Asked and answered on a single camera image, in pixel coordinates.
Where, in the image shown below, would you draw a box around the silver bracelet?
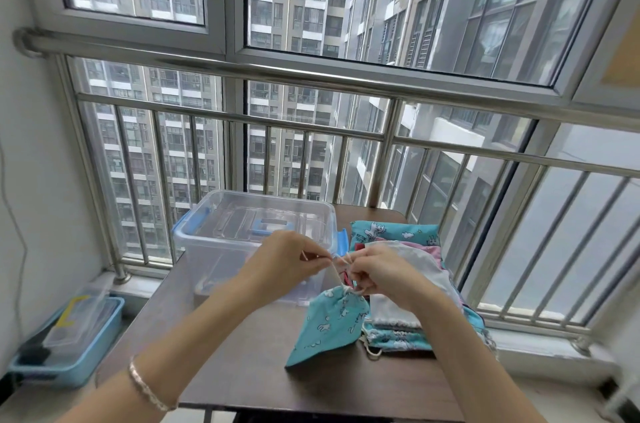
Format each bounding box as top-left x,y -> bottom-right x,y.
127,357 -> 179,413

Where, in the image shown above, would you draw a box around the person's left forearm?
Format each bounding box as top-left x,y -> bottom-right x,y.
54,265 -> 271,423

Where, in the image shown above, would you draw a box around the teal cartoon drawstring bag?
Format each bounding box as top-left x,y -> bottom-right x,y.
359,304 -> 498,359
284,285 -> 372,369
348,220 -> 442,252

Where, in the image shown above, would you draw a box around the person's left hand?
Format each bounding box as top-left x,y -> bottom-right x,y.
240,231 -> 334,311

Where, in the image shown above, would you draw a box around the person's right forearm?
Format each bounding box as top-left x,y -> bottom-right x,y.
407,283 -> 548,423

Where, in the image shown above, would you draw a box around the clear plastic container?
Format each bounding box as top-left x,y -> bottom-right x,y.
42,287 -> 114,351

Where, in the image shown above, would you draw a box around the white drawstring cord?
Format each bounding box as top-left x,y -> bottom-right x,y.
300,250 -> 351,288

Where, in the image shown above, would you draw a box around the white fabric bag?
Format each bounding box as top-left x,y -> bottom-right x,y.
364,241 -> 465,329

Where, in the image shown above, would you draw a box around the pink fabric bag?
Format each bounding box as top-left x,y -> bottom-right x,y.
354,242 -> 445,271

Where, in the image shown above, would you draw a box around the stainless steel railing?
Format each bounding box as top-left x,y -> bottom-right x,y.
12,27 -> 640,356

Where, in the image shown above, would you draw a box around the clear storage box blue latches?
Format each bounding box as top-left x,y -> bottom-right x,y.
172,189 -> 351,309

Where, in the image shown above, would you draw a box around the person's right hand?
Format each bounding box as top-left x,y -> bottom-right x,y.
339,243 -> 447,314

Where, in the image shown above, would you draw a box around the thin white wall cable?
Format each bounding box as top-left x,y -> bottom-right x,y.
0,137 -> 32,343

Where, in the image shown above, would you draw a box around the grey aluminium window frame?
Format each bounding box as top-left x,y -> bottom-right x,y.
14,0 -> 640,138

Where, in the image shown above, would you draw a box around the light blue plastic tray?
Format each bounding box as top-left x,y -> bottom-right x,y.
7,295 -> 126,389

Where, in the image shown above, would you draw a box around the white pipe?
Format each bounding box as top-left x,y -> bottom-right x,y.
599,375 -> 640,423

